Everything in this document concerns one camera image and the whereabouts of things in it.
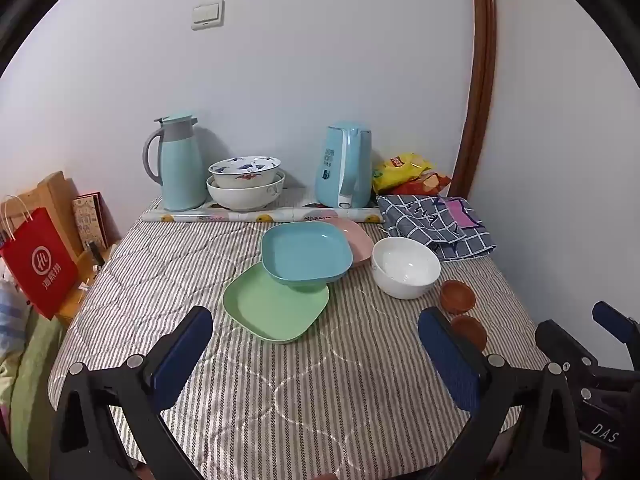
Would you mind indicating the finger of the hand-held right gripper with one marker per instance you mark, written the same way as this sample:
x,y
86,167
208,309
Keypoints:
x,y
617,322
562,342

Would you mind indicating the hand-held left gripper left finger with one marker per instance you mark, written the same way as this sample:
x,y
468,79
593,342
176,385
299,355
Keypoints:
x,y
177,355

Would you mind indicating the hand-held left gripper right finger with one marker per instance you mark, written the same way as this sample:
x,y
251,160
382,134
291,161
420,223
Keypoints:
x,y
445,355

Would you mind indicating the small brown bowl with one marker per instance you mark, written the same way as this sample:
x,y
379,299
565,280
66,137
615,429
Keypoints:
x,y
457,295
470,332

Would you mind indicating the white ceramic bowl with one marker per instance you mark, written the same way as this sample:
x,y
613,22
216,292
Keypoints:
x,y
400,270

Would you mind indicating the pink square plate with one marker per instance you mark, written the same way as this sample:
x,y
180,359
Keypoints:
x,y
357,242

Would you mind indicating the green square plate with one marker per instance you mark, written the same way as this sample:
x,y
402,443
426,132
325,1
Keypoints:
x,y
270,310

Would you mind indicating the wooden stool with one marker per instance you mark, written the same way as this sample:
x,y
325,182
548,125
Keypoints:
x,y
75,305

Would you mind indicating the grey striped quilt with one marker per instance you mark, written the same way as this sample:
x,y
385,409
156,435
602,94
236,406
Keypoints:
x,y
300,400

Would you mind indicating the blue checked cloth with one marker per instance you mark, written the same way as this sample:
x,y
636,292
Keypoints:
x,y
425,220

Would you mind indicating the green cloth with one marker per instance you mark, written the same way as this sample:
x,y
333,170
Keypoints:
x,y
35,385

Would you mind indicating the patterned gift box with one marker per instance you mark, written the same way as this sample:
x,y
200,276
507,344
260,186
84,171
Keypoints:
x,y
90,222

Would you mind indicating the blue square plate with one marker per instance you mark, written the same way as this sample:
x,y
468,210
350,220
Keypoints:
x,y
305,255

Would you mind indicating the red paper bag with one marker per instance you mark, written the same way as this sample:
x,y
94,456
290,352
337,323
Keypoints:
x,y
42,265

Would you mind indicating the large white bowl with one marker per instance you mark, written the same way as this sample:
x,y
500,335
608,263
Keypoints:
x,y
245,199

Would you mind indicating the red chip bag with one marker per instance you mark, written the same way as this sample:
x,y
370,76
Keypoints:
x,y
430,183

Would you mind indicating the fruit print table mat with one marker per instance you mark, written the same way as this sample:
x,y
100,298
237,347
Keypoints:
x,y
280,215

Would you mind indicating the light blue thermos jug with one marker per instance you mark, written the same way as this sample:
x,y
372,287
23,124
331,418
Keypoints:
x,y
177,170

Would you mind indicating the yellow chip bag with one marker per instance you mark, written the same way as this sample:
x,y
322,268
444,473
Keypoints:
x,y
400,170

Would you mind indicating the brown paper bag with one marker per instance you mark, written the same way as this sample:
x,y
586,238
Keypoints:
x,y
57,205

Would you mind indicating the blue patterned bowl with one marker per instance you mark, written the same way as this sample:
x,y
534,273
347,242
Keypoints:
x,y
245,175

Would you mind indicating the light blue tissue box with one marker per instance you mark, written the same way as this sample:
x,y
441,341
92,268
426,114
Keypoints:
x,y
332,170

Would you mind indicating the brown wooden door frame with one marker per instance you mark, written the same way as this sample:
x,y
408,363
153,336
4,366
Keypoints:
x,y
482,85

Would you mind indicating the white wall switch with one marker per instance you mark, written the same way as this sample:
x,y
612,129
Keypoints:
x,y
207,15

